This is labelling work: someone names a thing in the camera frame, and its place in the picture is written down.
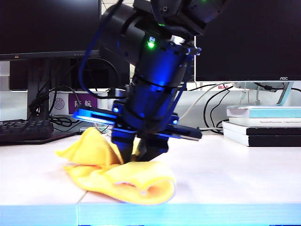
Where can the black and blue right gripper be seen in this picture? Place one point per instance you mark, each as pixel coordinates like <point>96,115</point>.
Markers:
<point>150,106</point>

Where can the yellow microfibre rag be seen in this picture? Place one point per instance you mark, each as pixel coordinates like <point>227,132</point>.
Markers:
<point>141,174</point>

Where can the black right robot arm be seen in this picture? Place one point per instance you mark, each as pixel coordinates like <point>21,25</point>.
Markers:
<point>122,35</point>

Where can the plain black monitor back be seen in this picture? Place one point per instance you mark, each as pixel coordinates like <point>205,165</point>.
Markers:
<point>110,77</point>

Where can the purple name sign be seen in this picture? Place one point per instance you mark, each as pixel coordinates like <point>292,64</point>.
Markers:
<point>81,97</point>

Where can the black desk mat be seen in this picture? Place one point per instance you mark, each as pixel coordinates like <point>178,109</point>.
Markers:
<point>60,136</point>

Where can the white-spined book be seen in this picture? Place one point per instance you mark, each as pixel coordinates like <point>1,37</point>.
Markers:
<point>247,122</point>

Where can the black keyboard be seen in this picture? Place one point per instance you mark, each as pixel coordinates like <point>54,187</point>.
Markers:
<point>23,130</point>

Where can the black monitor stand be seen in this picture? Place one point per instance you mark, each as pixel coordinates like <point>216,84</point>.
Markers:
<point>37,82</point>

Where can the black-spined book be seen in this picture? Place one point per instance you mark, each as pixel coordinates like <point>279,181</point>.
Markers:
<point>272,131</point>
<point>272,140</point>

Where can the teal-spined book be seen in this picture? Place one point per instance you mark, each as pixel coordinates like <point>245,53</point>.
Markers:
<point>272,113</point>

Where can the black monitor with small logo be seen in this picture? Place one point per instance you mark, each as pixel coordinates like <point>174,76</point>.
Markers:
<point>47,23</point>

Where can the right black AOC monitor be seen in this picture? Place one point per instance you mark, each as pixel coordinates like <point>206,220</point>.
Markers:
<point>258,47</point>

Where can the silver monitor stand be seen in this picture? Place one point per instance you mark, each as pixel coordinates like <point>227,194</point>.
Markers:
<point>285,94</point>

